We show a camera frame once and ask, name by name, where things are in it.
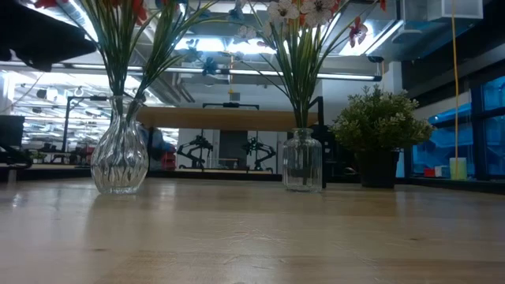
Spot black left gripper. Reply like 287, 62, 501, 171
0, 0, 98, 73

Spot blue artificial flower bunch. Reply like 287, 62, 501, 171
132, 0, 248, 115

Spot round ribbed glass vase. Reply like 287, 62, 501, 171
90, 95, 150, 195

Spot white artificial flower sprig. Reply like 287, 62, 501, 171
230, 0, 344, 129

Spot coral red flower bunch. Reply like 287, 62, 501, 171
271, 0, 390, 129

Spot cylindrical glass bottle vase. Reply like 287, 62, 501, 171
282, 128, 324, 193

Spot wooden shelf with black legs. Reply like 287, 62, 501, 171
136, 96, 327, 189

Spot black monitor screen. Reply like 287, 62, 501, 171
0, 114, 26, 149

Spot red stacked crates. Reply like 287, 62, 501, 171
159, 151, 178, 171

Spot long ceiling light bar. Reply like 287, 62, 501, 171
65, 62, 383, 83

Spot potted green bushy plant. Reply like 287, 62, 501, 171
329, 84, 435, 189

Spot white ceiling box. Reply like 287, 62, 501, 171
428, 0, 484, 21

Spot pale green cup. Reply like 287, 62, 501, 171
448, 156, 469, 181

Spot black background rig frame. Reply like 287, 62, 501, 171
200, 101, 261, 171
64, 94, 110, 165

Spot yellow hanging cable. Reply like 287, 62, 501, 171
451, 0, 462, 181

